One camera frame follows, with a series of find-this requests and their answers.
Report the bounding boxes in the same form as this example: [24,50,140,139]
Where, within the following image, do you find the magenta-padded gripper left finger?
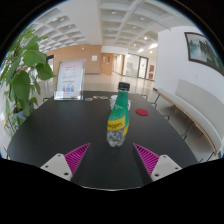
[39,142,92,183]

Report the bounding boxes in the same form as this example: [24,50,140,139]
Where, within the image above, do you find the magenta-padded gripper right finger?
[132,142,183,186]

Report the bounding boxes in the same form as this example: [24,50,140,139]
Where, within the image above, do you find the green plastic drink bottle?
[106,81,131,148]

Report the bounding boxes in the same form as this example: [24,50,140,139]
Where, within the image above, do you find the flat round red coaster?
[135,108,150,117]

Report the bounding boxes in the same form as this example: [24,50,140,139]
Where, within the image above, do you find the clear acrylic sign stand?
[53,59,86,101]

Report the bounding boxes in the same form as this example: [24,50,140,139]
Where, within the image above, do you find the green leafy potted plant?
[0,26,55,138]

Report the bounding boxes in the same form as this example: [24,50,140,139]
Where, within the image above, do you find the dark framed landscape picture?
[184,31,224,76]

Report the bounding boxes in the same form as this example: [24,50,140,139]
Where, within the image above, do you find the recessed ceiling lights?
[49,9,160,54]

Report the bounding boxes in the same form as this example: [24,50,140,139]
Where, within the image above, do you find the long white wall bench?
[153,78,224,158]

